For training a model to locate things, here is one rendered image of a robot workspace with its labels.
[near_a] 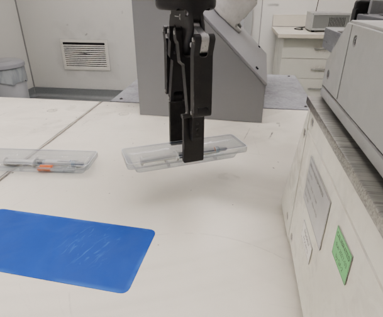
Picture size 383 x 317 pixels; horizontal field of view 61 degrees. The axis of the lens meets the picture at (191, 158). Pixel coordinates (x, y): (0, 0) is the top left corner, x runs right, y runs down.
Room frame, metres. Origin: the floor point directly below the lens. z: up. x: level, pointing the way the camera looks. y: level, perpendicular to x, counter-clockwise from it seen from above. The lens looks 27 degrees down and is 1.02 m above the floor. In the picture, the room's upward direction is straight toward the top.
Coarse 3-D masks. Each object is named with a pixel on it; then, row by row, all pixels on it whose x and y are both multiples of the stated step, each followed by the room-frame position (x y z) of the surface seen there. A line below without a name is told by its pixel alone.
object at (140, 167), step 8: (208, 136) 0.49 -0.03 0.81; (152, 144) 0.45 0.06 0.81; (208, 152) 0.43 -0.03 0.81; (216, 152) 0.43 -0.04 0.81; (224, 152) 0.43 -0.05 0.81; (232, 152) 0.44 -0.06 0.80; (240, 152) 0.44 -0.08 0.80; (160, 160) 0.40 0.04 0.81; (168, 160) 0.40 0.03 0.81; (176, 160) 0.41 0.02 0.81; (200, 160) 0.43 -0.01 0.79; (208, 160) 0.44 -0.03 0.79; (128, 168) 0.39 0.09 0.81; (136, 168) 0.39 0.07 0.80; (144, 168) 0.40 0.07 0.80; (152, 168) 0.41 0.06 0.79; (160, 168) 0.41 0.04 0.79
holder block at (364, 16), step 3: (357, 15) 0.44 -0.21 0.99; (360, 15) 0.42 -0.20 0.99; (363, 15) 0.42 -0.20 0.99; (366, 15) 0.41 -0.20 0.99; (369, 15) 0.40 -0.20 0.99; (372, 15) 0.40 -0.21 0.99; (375, 15) 0.40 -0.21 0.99; (378, 15) 0.40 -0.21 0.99; (381, 15) 0.40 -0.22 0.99; (357, 18) 0.43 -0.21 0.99; (360, 18) 0.42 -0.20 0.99; (363, 18) 0.41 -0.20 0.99; (366, 18) 0.40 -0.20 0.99; (369, 18) 0.39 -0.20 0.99; (372, 18) 0.38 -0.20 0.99; (375, 18) 0.37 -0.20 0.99; (378, 18) 0.37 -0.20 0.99; (381, 18) 0.36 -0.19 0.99
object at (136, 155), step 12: (156, 144) 0.45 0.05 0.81; (168, 144) 0.45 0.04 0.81; (180, 144) 0.45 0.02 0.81; (204, 144) 0.45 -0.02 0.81; (216, 144) 0.46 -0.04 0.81; (228, 144) 0.46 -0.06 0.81; (240, 144) 0.46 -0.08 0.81; (132, 156) 0.41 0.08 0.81; (144, 156) 0.41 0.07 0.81; (156, 156) 0.41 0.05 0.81; (168, 156) 0.41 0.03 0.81; (180, 156) 0.41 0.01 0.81
